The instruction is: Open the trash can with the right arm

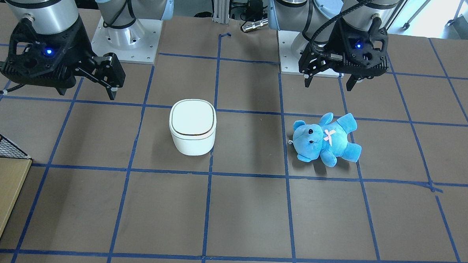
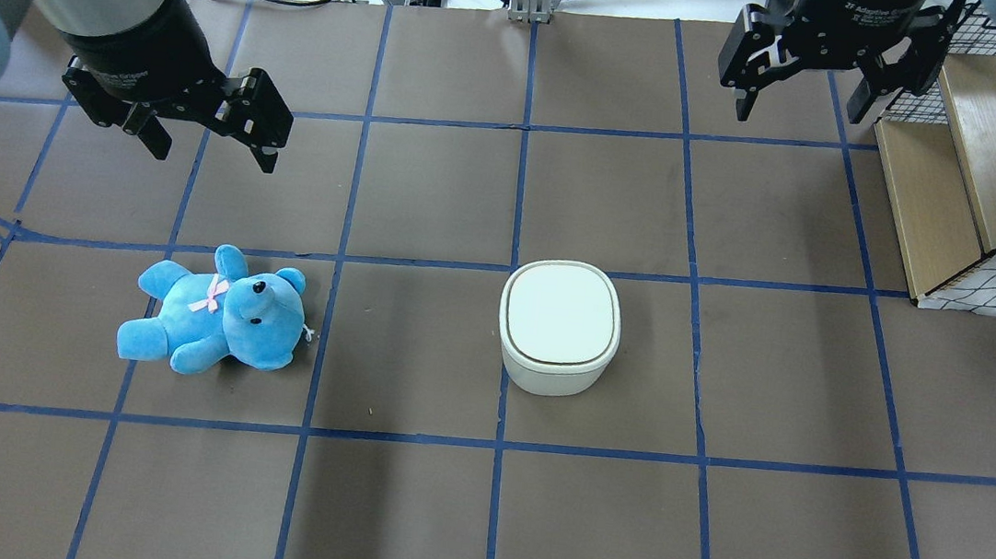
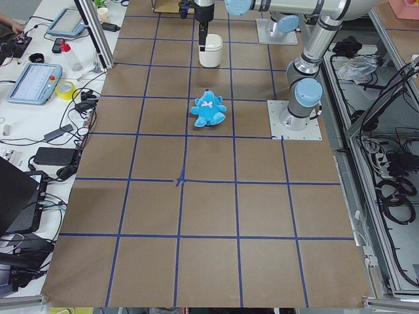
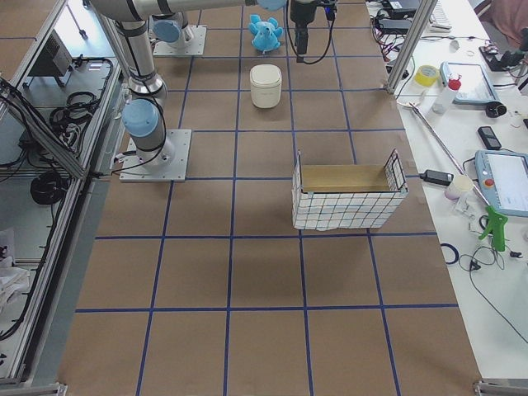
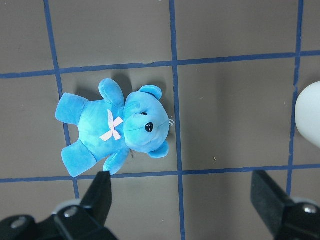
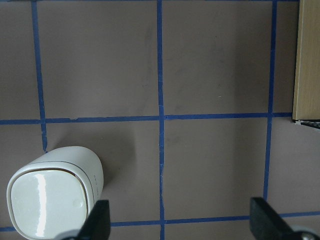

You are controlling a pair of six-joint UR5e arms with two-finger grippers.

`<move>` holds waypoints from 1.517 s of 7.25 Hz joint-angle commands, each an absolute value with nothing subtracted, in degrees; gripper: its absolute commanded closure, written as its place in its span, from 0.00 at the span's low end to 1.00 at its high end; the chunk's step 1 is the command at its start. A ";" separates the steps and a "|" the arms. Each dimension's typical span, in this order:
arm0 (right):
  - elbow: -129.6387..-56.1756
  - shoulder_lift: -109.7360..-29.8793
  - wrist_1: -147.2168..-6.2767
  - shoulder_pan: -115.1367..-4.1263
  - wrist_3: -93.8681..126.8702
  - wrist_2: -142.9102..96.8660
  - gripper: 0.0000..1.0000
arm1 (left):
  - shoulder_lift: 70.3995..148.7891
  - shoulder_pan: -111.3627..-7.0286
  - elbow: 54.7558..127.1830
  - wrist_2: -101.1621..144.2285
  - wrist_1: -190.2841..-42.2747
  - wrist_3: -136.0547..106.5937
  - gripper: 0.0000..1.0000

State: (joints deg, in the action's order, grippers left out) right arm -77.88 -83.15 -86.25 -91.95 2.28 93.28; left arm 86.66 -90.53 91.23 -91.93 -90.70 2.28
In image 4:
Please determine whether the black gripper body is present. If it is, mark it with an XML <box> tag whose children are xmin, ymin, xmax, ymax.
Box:
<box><xmin>290</xmin><ymin>0</ymin><xmax>318</xmax><ymax>24</ymax></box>

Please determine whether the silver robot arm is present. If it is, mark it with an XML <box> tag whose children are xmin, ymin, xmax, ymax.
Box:
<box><xmin>151</xmin><ymin>12</ymin><xmax>195</xmax><ymax>48</ymax></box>
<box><xmin>92</xmin><ymin>0</ymin><xmax>324</xmax><ymax>98</ymax></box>

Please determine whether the cream white trash can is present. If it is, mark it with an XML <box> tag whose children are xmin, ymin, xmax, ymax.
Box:
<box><xmin>250</xmin><ymin>64</ymin><xmax>282</xmax><ymax>109</ymax></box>

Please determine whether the blue plush toy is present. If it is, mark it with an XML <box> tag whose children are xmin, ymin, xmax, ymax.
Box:
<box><xmin>248</xmin><ymin>14</ymin><xmax>284</xmax><ymax>54</ymax></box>

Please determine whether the black power brick top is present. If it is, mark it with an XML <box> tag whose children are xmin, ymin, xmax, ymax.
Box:
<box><xmin>375</xmin><ymin>18</ymin><xmax>412</xmax><ymax>35</ymax></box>

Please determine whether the yellow tape roll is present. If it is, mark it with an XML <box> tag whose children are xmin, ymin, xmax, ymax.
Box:
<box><xmin>413</xmin><ymin>65</ymin><xmax>440</xmax><ymax>87</ymax></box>

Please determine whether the white bottle red cap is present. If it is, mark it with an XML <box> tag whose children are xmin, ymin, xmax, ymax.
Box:
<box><xmin>431</xmin><ymin>74</ymin><xmax>462</xmax><ymax>115</ymax></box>

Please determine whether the grid patterned cardboard box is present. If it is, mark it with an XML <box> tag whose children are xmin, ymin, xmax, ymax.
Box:
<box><xmin>292</xmin><ymin>150</ymin><xmax>409</xmax><ymax>232</ymax></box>

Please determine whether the teach pendant upper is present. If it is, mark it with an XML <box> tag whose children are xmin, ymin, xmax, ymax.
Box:
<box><xmin>440</xmin><ymin>62</ymin><xmax>499</xmax><ymax>106</ymax></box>

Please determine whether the teach pendant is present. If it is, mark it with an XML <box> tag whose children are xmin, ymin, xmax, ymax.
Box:
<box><xmin>474</xmin><ymin>150</ymin><xmax>527</xmax><ymax>218</ymax></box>
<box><xmin>440</xmin><ymin>62</ymin><xmax>499</xmax><ymax>106</ymax></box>

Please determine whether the black power adapter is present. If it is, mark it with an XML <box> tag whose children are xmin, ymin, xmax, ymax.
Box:
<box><xmin>419</xmin><ymin>169</ymin><xmax>454</xmax><ymax>186</ymax></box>

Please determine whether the black tape roll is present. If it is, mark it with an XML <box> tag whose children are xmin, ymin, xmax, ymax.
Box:
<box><xmin>485</xmin><ymin>101</ymin><xmax>507</xmax><ymax>119</ymax></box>

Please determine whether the black remote device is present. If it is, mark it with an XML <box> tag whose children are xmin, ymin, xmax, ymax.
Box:
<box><xmin>478</xmin><ymin>126</ymin><xmax>502</xmax><ymax>150</ymax></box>

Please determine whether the white purple cup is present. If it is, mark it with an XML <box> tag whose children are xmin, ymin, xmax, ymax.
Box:
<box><xmin>444</xmin><ymin>174</ymin><xmax>474</xmax><ymax>200</ymax></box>

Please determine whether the teach pendant lower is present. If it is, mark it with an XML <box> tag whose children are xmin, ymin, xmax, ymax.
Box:
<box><xmin>474</xmin><ymin>150</ymin><xmax>527</xmax><ymax>218</ymax></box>

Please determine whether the grey control box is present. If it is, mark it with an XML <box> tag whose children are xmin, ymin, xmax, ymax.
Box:
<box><xmin>24</xmin><ymin>30</ymin><xmax>73</xmax><ymax>87</ymax></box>

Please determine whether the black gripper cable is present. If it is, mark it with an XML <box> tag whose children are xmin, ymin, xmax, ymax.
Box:
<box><xmin>285</xmin><ymin>0</ymin><xmax>340</xmax><ymax>65</ymax></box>

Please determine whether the aluminium frame post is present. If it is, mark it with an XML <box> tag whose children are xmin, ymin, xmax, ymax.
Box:
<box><xmin>385</xmin><ymin>0</ymin><xmax>437</xmax><ymax>94</ymax></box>

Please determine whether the blue tape ring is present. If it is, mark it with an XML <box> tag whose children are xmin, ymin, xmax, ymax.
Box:
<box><xmin>440</xmin><ymin>243</ymin><xmax>460</xmax><ymax>266</ymax></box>

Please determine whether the green handled reach grabber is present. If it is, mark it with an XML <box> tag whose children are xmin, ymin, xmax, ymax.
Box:
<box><xmin>403</xmin><ymin>102</ymin><xmax>508</xmax><ymax>252</ymax></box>

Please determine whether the black coiled cable bundle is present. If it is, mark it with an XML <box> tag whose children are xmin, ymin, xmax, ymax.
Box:
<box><xmin>30</xmin><ymin>169</ymin><xmax>64</xmax><ymax>206</ymax></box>

